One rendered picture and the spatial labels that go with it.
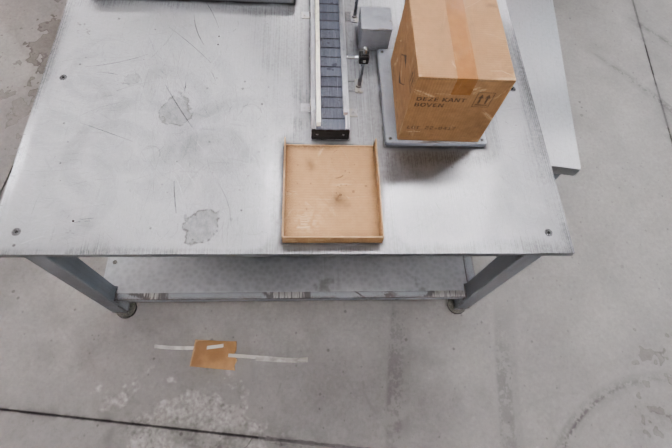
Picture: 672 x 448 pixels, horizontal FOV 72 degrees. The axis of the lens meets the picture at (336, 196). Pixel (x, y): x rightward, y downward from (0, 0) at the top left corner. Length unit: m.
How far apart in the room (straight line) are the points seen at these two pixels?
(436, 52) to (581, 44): 2.12
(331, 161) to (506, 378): 1.23
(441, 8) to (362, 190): 0.52
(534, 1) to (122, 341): 2.03
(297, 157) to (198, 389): 1.06
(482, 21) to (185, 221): 0.93
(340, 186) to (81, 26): 0.99
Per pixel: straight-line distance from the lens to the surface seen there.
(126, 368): 2.08
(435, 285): 1.87
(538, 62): 1.74
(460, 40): 1.26
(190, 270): 1.86
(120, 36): 1.69
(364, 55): 1.37
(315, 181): 1.27
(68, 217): 1.36
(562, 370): 2.24
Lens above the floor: 1.95
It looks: 63 degrees down
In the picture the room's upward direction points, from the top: 9 degrees clockwise
